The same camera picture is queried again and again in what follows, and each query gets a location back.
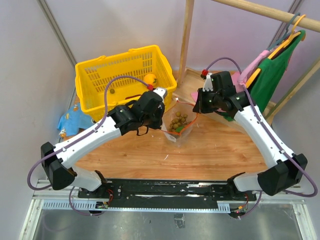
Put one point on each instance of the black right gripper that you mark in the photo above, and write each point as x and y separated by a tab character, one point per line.
200	106

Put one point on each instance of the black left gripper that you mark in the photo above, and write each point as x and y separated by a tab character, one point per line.
160	111

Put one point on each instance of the dark red fruit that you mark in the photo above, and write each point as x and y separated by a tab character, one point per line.
133	96

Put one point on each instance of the clear zip top bag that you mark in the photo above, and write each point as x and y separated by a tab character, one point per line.
183	107

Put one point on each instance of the bunch of brown longans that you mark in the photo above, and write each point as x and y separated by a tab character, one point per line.
178	123

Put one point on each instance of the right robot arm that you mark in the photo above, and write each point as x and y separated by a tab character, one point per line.
284	167

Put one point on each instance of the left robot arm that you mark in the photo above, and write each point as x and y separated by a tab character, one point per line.
60	159

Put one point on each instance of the orange fruit with leaf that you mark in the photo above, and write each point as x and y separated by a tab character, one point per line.
150	79

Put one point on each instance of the yellow plastic shopping basket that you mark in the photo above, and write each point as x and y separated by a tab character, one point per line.
122	72

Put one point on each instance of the pink shirt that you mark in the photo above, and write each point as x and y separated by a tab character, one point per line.
237	102

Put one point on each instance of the blue cartoon cloth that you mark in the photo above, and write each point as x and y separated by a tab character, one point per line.
73	120

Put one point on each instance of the green shirt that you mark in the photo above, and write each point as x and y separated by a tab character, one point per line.
272	70

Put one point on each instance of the grey clothes hanger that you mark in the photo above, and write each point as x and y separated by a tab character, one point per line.
284	35

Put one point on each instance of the yellow clothes hanger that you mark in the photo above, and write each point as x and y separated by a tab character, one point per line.
275	47

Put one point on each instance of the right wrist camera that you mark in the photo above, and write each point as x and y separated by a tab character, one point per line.
207	86

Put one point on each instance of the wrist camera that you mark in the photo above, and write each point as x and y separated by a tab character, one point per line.
162	92
207	86

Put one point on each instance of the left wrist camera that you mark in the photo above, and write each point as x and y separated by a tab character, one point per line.
162	92

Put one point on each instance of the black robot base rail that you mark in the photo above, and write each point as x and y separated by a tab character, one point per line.
168	196

